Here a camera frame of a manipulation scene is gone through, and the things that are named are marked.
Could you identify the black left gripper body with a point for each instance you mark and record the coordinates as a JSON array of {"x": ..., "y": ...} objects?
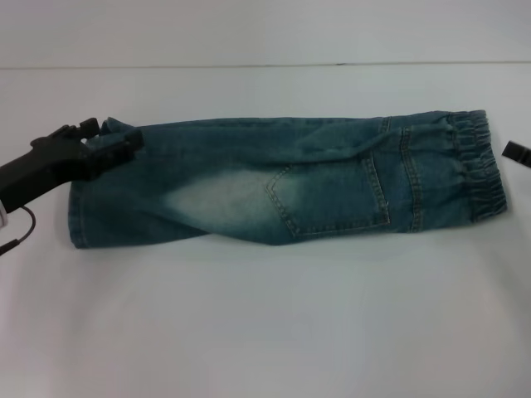
[{"x": 50, "y": 166}]

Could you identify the blue denim shorts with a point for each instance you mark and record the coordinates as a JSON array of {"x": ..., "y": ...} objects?
[{"x": 290, "y": 186}]

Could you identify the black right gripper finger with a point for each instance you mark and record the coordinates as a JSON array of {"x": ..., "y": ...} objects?
[{"x": 518, "y": 154}]

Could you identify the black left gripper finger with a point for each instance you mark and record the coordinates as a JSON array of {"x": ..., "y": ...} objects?
[
  {"x": 122, "y": 147},
  {"x": 91, "y": 126}
]

